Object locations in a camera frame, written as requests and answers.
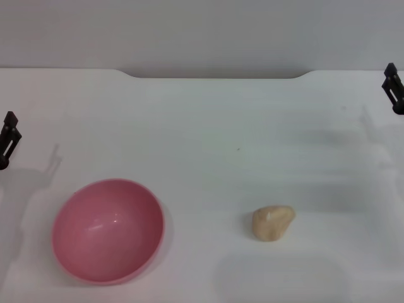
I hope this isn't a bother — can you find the beige egg yolk pastry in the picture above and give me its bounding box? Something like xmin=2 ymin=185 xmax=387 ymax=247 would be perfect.
xmin=251 ymin=205 xmax=297 ymax=243

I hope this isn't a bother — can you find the pink plastic bowl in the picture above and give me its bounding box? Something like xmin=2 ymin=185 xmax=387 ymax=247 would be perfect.
xmin=51 ymin=178 xmax=165 ymax=287

